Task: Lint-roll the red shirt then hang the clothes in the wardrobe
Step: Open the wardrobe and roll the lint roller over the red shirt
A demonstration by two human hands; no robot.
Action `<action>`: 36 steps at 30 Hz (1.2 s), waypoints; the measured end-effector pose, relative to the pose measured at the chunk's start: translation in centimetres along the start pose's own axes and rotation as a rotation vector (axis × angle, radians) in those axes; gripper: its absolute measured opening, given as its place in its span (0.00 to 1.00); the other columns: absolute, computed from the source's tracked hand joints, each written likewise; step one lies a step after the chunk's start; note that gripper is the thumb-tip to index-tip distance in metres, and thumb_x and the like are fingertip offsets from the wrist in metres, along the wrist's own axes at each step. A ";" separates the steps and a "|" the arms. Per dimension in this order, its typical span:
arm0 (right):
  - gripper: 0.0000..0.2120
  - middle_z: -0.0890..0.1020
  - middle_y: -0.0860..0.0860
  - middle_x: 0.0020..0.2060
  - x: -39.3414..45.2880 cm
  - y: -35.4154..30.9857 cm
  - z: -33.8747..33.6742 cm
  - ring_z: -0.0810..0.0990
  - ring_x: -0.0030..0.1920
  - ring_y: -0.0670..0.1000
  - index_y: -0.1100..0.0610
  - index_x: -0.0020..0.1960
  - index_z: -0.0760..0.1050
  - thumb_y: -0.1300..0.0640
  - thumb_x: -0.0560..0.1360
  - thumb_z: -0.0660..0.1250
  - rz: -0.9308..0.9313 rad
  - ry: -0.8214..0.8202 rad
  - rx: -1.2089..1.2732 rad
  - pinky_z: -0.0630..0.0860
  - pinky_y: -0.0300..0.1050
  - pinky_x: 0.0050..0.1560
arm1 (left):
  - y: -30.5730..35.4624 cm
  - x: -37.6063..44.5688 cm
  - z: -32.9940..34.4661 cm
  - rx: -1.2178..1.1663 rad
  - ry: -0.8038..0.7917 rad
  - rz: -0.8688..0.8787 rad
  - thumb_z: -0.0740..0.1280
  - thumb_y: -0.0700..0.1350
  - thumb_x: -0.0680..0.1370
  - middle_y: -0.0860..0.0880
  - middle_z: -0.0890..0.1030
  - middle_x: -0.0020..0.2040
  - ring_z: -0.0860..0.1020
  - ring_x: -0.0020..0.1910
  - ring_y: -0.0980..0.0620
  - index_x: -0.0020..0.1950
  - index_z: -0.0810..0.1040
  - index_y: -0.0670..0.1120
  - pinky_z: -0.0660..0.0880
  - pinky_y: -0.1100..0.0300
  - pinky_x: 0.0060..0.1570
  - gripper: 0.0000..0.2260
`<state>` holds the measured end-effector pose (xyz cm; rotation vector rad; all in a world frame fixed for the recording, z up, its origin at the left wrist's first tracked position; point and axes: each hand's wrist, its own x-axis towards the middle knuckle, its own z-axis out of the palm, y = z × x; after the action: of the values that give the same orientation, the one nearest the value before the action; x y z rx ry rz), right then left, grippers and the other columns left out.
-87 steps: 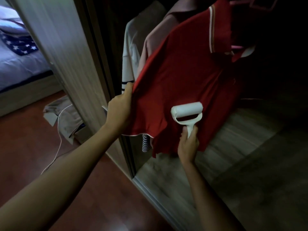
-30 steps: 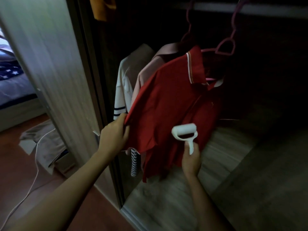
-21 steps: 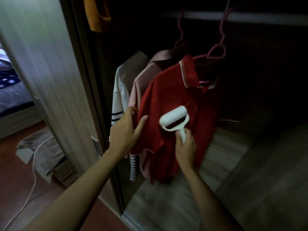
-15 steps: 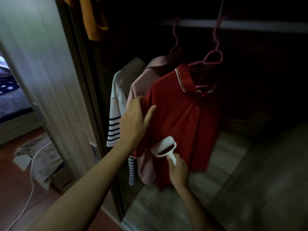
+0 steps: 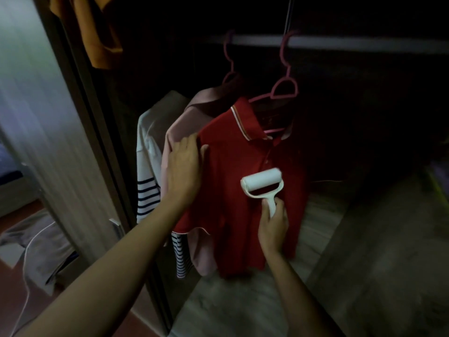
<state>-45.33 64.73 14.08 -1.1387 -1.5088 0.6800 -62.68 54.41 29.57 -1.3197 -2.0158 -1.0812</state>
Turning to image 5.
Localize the person's left hand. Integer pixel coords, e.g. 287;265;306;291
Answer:
166;133;210;207

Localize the red polo shirt white trim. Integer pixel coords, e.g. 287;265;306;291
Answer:
174;97;311;278

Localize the person's left forearm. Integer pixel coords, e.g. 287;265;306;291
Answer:
14;196;183;337

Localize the person's right hand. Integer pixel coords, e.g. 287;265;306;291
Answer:
258;197;290;255

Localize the wooden wardrobe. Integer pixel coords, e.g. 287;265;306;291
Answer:
0;0;449;337

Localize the pink shirt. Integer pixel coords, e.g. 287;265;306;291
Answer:
160;75;246;277

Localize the orange shirt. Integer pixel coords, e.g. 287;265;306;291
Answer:
49;0;123;70

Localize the white navy striped shirt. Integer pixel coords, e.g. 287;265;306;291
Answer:
136;90;194;279

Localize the white lint roller handle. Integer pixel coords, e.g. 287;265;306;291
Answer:
241;178;285;219

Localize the grey bedding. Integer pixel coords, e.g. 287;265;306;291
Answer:
0;208;80;297

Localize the metal recessed door handle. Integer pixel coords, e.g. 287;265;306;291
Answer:
109;217;127;239

